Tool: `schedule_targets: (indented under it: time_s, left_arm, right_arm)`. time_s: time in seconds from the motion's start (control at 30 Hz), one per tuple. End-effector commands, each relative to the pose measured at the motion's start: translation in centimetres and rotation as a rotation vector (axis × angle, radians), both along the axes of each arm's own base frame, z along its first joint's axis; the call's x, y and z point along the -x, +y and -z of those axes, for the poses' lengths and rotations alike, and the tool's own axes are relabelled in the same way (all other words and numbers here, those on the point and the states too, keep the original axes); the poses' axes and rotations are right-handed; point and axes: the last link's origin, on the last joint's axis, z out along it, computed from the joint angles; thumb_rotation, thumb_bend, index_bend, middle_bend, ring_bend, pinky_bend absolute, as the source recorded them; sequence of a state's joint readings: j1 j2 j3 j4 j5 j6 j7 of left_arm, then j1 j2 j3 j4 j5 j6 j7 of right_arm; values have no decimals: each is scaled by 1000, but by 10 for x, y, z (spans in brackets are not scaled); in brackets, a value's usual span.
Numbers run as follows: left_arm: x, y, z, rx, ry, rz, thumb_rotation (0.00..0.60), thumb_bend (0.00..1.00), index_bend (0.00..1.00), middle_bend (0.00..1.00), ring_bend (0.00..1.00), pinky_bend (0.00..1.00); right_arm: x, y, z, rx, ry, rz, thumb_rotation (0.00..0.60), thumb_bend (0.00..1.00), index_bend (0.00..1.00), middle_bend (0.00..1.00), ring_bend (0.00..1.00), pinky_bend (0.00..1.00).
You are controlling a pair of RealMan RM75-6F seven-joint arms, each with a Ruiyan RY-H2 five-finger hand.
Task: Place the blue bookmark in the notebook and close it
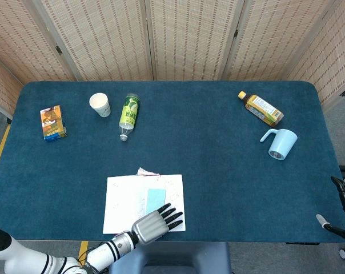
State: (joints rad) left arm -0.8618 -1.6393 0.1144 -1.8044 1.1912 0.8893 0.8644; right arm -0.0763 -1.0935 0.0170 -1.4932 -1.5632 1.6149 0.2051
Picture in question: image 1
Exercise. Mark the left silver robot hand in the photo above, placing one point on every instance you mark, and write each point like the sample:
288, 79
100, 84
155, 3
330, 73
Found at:
151, 227

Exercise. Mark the blue bookmark with tassel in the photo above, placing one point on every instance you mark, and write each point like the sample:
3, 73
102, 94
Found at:
155, 199

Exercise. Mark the white notebook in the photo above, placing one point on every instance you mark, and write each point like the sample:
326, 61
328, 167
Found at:
121, 205

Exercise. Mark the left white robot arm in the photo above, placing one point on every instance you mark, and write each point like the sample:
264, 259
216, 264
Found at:
109, 249

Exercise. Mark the black caster wheel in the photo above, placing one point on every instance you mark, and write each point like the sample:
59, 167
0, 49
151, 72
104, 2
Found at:
344, 254

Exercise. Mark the blue grey robot torso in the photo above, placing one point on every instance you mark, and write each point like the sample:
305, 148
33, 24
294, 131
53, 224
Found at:
175, 257

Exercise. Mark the dark blue table cloth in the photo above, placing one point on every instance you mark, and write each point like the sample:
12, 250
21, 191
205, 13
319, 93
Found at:
218, 171

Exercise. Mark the green label plastic bottle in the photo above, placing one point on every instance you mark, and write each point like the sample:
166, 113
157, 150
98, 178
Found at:
129, 114

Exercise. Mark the white paper cup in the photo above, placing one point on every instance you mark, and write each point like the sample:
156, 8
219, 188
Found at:
99, 102

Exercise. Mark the orange and blue carton box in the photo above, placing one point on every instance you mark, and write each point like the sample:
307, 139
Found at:
52, 122

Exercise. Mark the yellow cap tea bottle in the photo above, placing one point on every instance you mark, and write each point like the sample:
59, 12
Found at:
262, 109

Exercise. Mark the woven rattan screen panel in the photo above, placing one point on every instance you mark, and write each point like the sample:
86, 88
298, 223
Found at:
1, 85
332, 57
275, 40
189, 40
27, 37
104, 40

